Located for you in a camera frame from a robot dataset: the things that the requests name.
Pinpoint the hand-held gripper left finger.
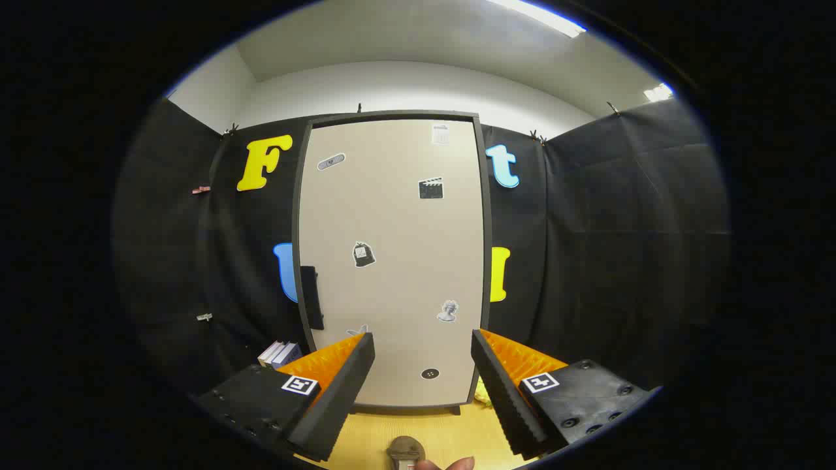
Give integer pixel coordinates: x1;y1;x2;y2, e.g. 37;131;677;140
196;332;376;463

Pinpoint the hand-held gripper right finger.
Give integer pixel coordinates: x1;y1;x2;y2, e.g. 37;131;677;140
470;328;660;461

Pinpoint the brown plush shoe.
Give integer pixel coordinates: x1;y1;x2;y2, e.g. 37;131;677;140
387;436;426;470

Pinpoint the beige shoe cabinet door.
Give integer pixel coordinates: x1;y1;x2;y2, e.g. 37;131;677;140
297;117;487;409

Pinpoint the grey shoe cabinet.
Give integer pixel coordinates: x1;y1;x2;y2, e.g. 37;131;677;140
291;110;494;416

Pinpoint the blue paperback book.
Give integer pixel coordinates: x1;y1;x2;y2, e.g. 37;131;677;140
271;342;303;369

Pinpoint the black backdrop cloth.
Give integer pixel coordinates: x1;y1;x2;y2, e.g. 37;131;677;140
112;98;731;418

